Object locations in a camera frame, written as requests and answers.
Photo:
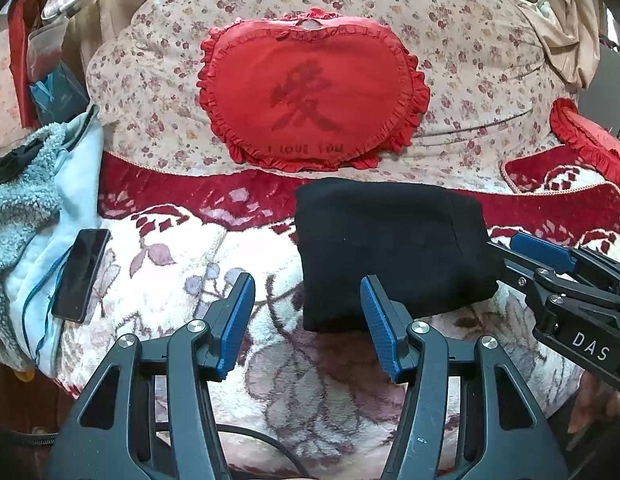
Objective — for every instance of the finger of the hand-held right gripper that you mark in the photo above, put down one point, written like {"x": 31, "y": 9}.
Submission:
{"x": 512, "y": 262}
{"x": 540, "y": 252}

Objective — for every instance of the black pants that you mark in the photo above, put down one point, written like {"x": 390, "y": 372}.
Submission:
{"x": 390, "y": 250}

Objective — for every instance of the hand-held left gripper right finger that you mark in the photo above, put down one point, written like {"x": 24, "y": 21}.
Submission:
{"x": 382, "y": 330}

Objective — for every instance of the red heart-shaped ruffled pillow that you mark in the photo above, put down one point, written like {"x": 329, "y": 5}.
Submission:
{"x": 350, "y": 60}

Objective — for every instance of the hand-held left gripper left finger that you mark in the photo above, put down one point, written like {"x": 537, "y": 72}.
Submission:
{"x": 234, "y": 330}

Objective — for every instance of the black smartphone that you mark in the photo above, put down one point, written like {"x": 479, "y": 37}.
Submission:
{"x": 79, "y": 275}

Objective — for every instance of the red and white floral blanket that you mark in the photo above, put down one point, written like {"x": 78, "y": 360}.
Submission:
{"x": 164, "y": 285}

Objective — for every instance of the black cloth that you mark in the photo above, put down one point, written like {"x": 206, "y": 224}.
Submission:
{"x": 12, "y": 165}

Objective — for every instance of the wooden bed frame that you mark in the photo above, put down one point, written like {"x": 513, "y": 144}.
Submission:
{"x": 19, "y": 395}

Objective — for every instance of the red cloth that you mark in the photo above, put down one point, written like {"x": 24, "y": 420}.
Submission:
{"x": 22, "y": 60}

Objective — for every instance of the person's right hand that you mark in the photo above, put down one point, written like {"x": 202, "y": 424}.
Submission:
{"x": 595, "y": 400}

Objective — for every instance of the light blue fleece jacket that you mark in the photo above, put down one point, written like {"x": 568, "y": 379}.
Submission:
{"x": 74, "y": 185}

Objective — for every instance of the beige cloth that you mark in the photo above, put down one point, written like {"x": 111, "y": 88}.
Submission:
{"x": 114, "y": 5}
{"x": 565, "y": 25}

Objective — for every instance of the cream floral quilt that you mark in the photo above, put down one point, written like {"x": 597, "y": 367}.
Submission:
{"x": 164, "y": 90}

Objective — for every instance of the teal plastic bag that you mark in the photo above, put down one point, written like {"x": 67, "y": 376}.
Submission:
{"x": 57, "y": 92}

